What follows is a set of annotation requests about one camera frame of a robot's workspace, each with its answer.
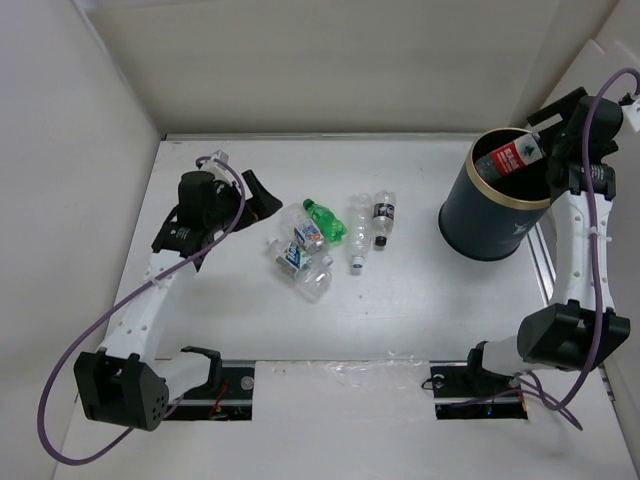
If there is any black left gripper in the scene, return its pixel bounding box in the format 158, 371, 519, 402
206, 171, 282, 234

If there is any orange blue label clear bottle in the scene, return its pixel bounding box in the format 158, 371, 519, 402
280, 203, 326, 254

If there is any red label clear bottle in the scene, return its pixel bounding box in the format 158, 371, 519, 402
474, 133, 544, 184

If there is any green plastic bottle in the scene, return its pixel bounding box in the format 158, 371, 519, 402
302, 199, 347, 243

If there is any crushed clear bottle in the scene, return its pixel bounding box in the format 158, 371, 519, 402
294, 255, 333, 302

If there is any tall clear unlabeled bottle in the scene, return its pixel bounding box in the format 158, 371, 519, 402
347, 193, 373, 275

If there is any dark label black cap bottle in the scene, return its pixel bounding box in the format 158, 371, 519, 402
372, 190, 396, 249

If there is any blue white label clear bottle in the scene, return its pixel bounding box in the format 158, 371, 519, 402
268, 239, 312, 279

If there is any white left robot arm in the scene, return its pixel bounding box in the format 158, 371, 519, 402
74, 167, 282, 431

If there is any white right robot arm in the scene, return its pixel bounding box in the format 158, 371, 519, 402
462, 89, 630, 394

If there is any dark blue gold-rimmed bin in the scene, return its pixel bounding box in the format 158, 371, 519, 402
438, 128, 550, 261

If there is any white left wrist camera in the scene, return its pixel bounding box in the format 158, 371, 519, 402
203, 150, 234, 183

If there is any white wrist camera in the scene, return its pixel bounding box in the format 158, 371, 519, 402
203, 150, 234, 183
618, 93, 640, 133

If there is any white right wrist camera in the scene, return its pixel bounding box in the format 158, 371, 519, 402
618, 93, 640, 133

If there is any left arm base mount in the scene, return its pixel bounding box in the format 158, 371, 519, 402
166, 361, 255, 422

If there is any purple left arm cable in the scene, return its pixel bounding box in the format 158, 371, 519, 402
36, 155, 247, 465

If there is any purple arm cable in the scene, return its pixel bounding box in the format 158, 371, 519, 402
514, 68, 640, 431
36, 155, 247, 465

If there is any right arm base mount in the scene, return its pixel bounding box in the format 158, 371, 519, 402
421, 361, 528, 420

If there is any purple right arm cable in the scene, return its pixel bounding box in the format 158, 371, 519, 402
514, 68, 640, 431

